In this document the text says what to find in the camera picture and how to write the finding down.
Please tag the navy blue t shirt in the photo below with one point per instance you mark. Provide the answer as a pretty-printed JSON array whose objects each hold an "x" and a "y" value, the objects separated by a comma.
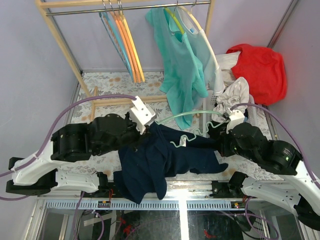
[{"x": 144, "y": 169}]

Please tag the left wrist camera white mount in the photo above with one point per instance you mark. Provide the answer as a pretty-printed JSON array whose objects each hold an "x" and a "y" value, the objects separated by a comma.
[{"x": 142, "y": 114}]

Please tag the black clothes in basket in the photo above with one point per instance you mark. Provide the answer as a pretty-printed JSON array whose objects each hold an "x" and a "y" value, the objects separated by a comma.
[{"x": 218, "y": 131}]

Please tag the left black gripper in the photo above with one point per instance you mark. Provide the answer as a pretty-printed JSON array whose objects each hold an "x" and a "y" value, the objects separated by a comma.
[{"x": 141, "y": 137}]

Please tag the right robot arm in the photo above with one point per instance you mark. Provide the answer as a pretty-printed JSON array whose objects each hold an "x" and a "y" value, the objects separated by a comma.
[{"x": 279, "y": 158}]

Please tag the white laundry basket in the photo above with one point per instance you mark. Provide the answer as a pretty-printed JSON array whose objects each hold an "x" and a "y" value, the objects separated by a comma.
[{"x": 210, "y": 102}]

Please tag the red cloth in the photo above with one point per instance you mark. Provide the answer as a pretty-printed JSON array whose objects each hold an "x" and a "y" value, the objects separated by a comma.
[{"x": 264, "y": 70}]

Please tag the wooden clothes rack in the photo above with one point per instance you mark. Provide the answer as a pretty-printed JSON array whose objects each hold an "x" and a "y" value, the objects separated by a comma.
[{"x": 84, "y": 42}]

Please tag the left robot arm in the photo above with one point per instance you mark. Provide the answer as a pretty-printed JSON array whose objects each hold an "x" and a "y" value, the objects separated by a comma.
[{"x": 41, "y": 173}]

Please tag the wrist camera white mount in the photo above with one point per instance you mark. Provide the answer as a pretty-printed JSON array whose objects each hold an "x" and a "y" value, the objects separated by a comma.
[
  {"x": 234, "y": 118},
  {"x": 142, "y": 114}
]

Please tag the teal t shirt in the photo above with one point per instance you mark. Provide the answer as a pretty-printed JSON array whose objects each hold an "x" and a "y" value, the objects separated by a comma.
[{"x": 184, "y": 81}]

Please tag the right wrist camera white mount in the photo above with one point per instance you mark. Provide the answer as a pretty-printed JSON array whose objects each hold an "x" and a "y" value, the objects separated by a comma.
[{"x": 234, "y": 118}]

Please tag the blue hanger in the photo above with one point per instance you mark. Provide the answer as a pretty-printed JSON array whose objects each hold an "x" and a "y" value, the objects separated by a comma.
[{"x": 116, "y": 41}]

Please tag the yellow green hanger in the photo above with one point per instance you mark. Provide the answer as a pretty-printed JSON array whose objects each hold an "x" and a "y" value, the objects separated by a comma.
[{"x": 175, "y": 20}]

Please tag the floral table mat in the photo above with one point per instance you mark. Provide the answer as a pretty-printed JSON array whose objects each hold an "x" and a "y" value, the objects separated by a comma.
[{"x": 121, "y": 83}]

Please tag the orange hanger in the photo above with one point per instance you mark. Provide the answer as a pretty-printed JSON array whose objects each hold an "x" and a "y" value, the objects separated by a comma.
[{"x": 127, "y": 46}]

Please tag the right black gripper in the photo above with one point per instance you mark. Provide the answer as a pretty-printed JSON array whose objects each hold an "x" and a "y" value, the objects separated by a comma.
[{"x": 221, "y": 145}]

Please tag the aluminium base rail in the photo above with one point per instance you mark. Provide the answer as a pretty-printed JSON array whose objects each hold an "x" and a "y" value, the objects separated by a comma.
[{"x": 194, "y": 195}]

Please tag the white cloth pile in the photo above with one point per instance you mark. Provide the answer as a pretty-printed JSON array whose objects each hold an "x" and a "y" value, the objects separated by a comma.
[{"x": 228, "y": 89}]

